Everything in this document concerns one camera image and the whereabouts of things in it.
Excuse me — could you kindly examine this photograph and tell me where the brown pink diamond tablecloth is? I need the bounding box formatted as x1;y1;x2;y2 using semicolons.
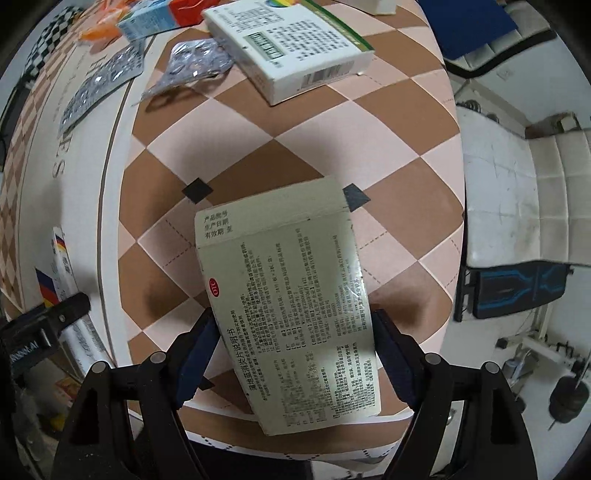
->
0;0;465;464

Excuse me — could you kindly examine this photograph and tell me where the flat silver blister pack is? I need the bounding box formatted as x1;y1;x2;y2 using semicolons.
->
59;41;146;137

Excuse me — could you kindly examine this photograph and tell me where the white chair with black trim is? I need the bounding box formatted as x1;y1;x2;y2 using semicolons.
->
443;0;559;81

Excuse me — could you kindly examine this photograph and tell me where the black weight plate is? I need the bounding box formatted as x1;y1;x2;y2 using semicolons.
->
549;375;591;423

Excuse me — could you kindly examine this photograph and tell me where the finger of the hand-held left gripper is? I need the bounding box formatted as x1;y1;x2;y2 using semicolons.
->
45;292;92;333

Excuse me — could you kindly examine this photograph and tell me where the long white striped box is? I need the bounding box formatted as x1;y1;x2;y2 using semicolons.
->
36;225;116;370

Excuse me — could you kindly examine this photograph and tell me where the blue cushion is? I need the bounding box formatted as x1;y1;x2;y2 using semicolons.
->
418;0;518;61

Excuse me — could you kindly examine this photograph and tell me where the black blue floor device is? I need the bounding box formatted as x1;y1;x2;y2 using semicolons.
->
455;261;566;323

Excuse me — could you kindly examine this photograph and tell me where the crumpled silver blister pack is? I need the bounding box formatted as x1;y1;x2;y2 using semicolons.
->
131;39;236;107

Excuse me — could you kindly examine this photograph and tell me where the white padded chair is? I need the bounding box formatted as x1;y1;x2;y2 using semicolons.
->
455;99;591;268

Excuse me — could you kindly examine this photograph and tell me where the white green medicine box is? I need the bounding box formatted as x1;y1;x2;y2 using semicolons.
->
202;0;376;107

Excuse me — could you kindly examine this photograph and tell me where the orange wrapper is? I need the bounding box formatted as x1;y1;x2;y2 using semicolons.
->
78;0;125;42

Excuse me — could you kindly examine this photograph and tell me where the white text-printed medicine box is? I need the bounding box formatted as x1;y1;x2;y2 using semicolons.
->
194;175;384;436

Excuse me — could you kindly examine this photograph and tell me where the small white box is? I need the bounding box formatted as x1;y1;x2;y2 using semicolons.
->
355;0;398;14

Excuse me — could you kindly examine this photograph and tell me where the black white checkered cloth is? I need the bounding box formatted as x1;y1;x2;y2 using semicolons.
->
21;9;77;88

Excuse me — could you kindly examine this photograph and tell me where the red carton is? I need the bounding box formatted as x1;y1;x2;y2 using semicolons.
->
168;0;215;27

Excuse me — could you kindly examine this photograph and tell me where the blue white carton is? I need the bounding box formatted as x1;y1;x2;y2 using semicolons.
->
116;0;178;40

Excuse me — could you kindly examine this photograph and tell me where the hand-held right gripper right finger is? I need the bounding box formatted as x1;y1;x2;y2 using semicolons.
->
372;308;539;480

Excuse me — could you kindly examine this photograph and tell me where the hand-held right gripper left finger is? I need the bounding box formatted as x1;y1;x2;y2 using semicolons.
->
53;307;222;480

